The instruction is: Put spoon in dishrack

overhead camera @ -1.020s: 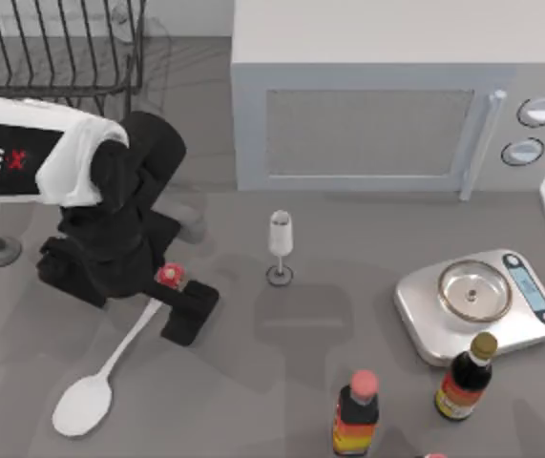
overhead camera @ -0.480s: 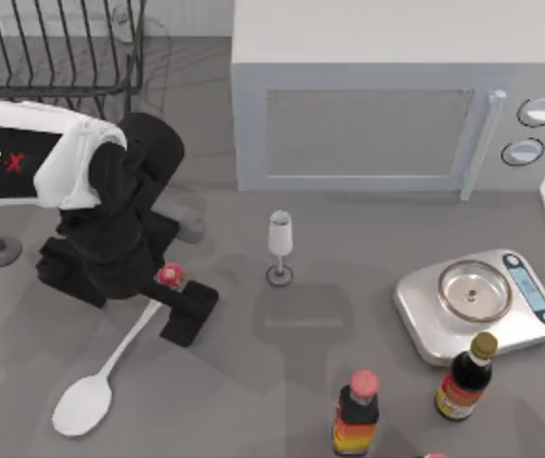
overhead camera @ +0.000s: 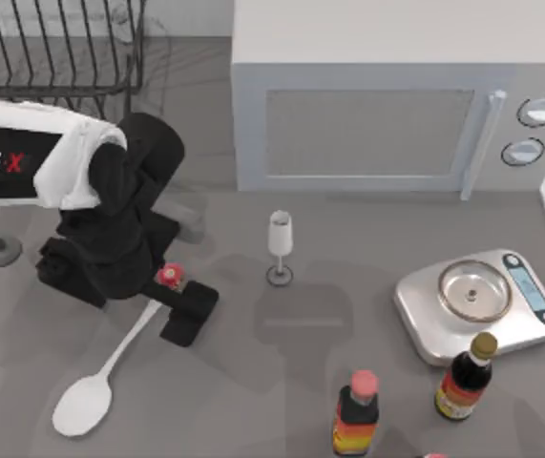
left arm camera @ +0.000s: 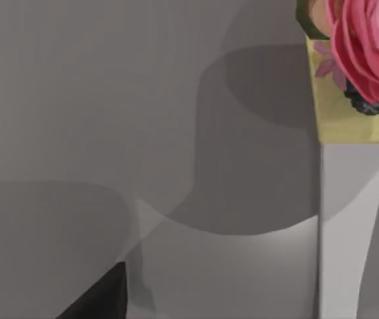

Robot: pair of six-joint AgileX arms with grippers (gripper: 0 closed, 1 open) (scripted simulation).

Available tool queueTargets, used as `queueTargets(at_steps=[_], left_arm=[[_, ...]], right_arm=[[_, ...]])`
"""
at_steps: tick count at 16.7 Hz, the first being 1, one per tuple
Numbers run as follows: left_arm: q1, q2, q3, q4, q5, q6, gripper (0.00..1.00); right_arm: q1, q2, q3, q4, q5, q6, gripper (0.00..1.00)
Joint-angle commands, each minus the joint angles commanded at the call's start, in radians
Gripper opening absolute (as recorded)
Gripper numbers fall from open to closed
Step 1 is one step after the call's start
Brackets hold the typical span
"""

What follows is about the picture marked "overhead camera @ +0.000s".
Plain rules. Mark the microwave oven door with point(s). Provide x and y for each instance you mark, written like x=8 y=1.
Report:
x=367 y=133

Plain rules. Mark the white spoon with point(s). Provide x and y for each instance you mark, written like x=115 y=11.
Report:
x=83 y=405

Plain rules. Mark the silver kitchen scale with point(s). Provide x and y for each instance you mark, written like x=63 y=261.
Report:
x=425 y=305

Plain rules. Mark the dark bottle with gold cap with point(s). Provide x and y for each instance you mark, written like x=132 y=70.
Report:
x=465 y=381

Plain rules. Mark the dark bottle with pink cap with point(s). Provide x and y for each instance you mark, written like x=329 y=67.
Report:
x=355 y=420

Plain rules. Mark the white champagne glass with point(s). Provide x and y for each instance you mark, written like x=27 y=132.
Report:
x=280 y=236

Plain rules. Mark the red capped item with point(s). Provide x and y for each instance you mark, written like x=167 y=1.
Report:
x=432 y=455

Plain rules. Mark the pale microwave oven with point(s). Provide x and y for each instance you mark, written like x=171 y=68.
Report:
x=396 y=38

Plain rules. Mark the microwave knob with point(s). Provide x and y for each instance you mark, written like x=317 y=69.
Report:
x=522 y=152
x=539 y=110

